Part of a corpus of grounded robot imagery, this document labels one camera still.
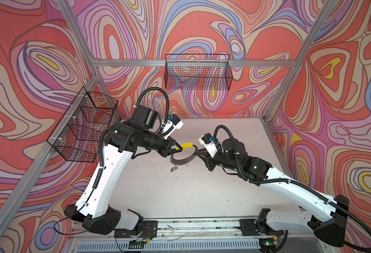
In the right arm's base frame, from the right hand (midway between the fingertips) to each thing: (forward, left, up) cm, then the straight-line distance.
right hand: (200, 155), depth 69 cm
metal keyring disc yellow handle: (-6, +10, +6) cm, 13 cm away
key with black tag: (-6, +12, +1) cm, 13 cm away
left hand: (-2, +8, +10) cm, 13 cm away
